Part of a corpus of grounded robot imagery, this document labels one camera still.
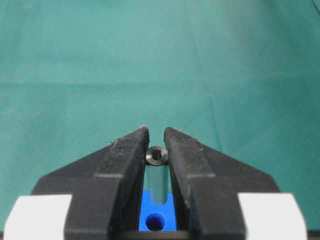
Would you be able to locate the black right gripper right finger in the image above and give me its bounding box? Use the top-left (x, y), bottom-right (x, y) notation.
top-left (164, 127), bottom-right (280, 240)

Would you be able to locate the small blue plastic gear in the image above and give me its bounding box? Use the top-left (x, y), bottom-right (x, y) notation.
top-left (138, 190), bottom-right (177, 232)

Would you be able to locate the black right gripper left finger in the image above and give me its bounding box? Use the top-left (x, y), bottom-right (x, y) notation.
top-left (31, 126), bottom-right (149, 240)

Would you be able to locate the grey metal shaft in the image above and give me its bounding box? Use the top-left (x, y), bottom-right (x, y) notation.
top-left (145, 146), bottom-right (169, 206)

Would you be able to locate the green cloth mat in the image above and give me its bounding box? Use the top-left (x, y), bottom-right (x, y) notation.
top-left (0, 0), bottom-right (320, 230)

